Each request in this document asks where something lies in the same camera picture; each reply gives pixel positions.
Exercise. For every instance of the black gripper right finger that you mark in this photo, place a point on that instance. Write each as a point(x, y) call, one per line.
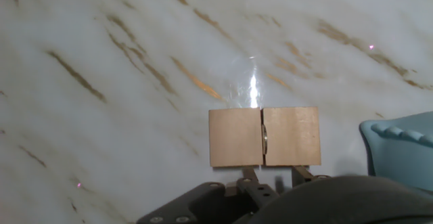
point(302, 176)

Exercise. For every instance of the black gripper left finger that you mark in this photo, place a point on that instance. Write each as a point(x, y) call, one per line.
point(258, 191)

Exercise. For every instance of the gold coin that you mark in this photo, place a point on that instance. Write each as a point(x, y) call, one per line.
point(265, 139)

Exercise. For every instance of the light blue piggy bank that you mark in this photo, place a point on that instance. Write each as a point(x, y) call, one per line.
point(399, 156)

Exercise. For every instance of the light wooden block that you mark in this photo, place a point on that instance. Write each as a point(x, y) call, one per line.
point(235, 137)
point(292, 136)

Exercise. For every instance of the marble pattern board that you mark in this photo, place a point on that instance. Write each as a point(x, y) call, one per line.
point(135, 65)

